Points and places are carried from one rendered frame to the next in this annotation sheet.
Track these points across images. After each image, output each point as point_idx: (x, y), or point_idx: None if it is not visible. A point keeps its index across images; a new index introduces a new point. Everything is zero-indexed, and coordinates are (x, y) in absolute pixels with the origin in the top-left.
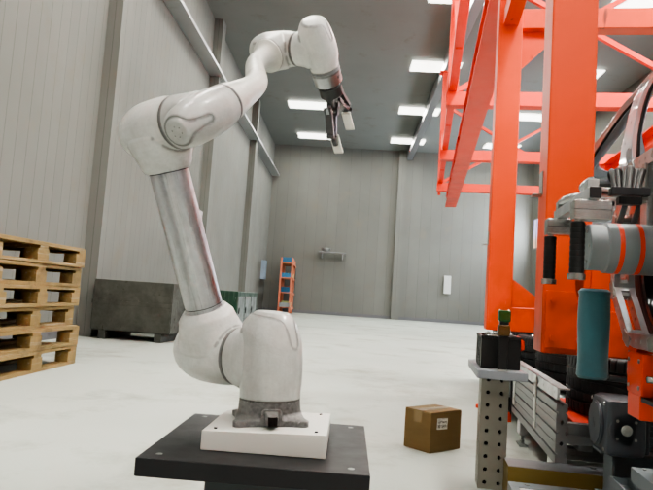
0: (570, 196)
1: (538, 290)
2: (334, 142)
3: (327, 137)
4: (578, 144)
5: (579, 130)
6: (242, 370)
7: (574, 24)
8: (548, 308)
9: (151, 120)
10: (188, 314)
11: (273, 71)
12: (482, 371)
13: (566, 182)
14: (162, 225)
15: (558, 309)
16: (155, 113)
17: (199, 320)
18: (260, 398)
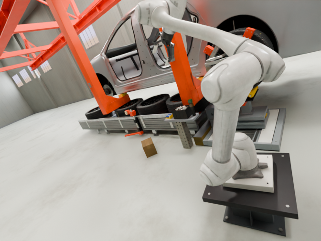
0: (219, 57)
1: (183, 90)
2: (170, 60)
3: (172, 58)
4: (180, 40)
5: (179, 36)
6: (250, 161)
7: None
8: (192, 93)
9: (258, 73)
10: (226, 162)
11: (161, 27)
12: (193, 119)
13: (182, 54)
14: (228, 132)
15: (193, 92)
16: (260, 67)
17: (233, 159)
18: (257, 163)
